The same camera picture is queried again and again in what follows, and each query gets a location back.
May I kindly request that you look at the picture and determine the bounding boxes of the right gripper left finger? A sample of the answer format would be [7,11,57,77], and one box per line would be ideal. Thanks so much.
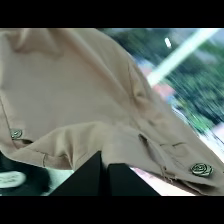
[49,150,104,197]

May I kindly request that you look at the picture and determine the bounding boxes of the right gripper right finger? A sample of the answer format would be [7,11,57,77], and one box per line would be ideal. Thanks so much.
[107,162,161,197]

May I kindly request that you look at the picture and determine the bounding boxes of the beige trousers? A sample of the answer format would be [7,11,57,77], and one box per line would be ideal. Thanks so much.
[0,28,224,196]

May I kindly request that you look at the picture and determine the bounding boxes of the black garment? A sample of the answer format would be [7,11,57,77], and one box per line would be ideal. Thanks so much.
[0,150,52,197]

